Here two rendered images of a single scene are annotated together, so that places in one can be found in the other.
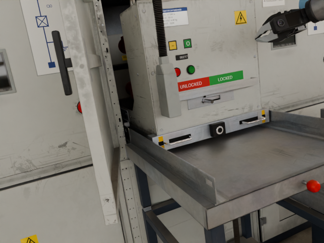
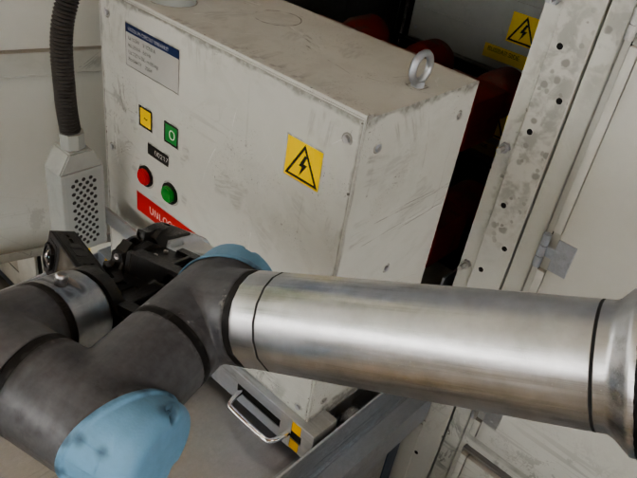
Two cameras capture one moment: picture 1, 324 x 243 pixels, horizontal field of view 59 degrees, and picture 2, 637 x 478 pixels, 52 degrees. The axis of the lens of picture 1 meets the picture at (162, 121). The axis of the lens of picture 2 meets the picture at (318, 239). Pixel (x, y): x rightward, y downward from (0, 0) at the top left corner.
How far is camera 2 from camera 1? 1.35 m
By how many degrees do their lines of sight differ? 57
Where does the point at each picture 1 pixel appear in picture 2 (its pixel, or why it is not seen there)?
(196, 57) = (185, 177)
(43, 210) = not seen: hidden behind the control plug
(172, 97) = (54, 213)
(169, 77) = (50, 177)
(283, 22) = (50, 261)
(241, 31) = (298, 202)
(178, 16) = (160, 62)
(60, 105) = not seen: hidden behind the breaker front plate
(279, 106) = not seen: outside the picture
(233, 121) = (225, 369)
